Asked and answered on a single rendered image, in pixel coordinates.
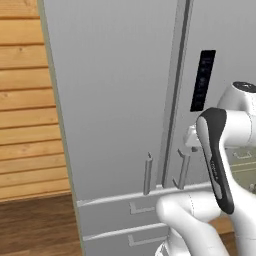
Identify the pale green cupboard drawer front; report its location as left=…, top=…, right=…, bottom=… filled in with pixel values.
left=229, top=147, right=256, bottom=195

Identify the grey fridge drawer front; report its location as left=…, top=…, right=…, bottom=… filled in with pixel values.
left=76, top=182, right=215, bottom=238
left=82, top=222, right=173, bottom=256

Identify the pale cupboard drawer handle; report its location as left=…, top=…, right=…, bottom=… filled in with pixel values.
left=233, top=150, right=253, bottom=160

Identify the grey fridge drawer handle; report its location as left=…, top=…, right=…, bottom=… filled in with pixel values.
left=128, top=201, right=158, bottom=216
left=127, top=233, right=168, bottom=248

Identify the grey bracket fridge door handle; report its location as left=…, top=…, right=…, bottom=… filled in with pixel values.
left=172, top=148, right=192, bottom=191

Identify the grey fridge door black panel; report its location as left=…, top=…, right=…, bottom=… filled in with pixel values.
left=163, top=0, right=256, bottom=190

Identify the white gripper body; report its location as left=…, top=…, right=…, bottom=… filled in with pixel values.
left=184, top=124, right=202, bottom=153

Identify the grey straight fridge door handle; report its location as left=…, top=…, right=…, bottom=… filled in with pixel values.
left=142, top=151, right=155, bottom=196

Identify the grey fridge door plain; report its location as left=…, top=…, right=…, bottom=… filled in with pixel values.
left=42, top=0, right=182, bottom=203

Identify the pale green fridge side panel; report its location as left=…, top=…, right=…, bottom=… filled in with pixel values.
left=36, top=0, right=85, bottom=256

